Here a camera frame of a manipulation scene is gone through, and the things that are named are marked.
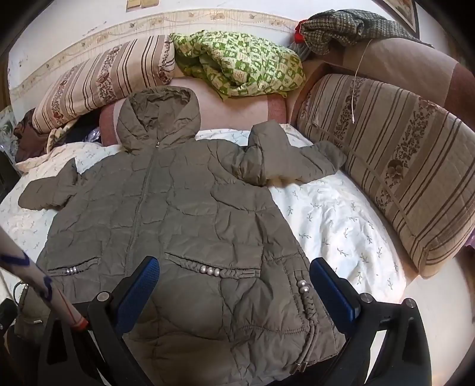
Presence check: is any white cord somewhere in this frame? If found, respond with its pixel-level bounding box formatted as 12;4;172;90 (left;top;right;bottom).
351;37;373;125

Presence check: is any olive bag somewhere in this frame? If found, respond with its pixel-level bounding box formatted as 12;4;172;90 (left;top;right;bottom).
15;284;50;335

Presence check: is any pink bed sheet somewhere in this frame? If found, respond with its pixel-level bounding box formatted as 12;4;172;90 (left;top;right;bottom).
99;59;310;146

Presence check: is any small striped floral pillow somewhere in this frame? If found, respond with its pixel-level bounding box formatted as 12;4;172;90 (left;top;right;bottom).
31;34;177;134

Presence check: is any cream cloth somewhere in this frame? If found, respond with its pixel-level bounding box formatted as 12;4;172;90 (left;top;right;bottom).
46;121;80;149

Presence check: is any houndstooth garment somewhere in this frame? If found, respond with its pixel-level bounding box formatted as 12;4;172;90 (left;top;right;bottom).
299;9;435;56

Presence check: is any large striped floral pillow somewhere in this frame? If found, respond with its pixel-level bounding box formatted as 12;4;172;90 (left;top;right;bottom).
297;73;475;279

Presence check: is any leaf printed cloth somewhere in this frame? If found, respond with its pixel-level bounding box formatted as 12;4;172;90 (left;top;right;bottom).
0;106;19;156

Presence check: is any olive hooded puffer jacket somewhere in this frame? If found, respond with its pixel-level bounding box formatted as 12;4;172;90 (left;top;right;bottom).
18;86;347;386

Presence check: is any grey knit cloth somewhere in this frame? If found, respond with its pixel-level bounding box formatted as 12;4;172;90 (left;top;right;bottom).
289;40;313;62

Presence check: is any white leaf-print quilt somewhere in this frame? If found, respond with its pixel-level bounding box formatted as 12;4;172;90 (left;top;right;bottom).
0;128;409;372

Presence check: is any dark brown cloth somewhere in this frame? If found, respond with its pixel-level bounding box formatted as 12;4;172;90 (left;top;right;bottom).
14;107;50;162

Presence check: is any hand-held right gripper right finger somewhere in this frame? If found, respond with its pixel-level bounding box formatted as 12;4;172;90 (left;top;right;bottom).
309;257;433;386

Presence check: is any dark picture frame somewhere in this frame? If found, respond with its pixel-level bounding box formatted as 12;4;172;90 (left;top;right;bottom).
379;0;422;39

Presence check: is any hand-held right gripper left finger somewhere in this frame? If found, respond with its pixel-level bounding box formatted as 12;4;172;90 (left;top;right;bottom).
37;255;161;386

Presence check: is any dark shiny cloth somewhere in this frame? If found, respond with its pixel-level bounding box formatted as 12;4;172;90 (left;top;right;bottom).
66;124;102;146

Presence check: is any green patterned blanket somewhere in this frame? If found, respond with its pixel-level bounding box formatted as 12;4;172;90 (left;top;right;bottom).
170;31;307;102

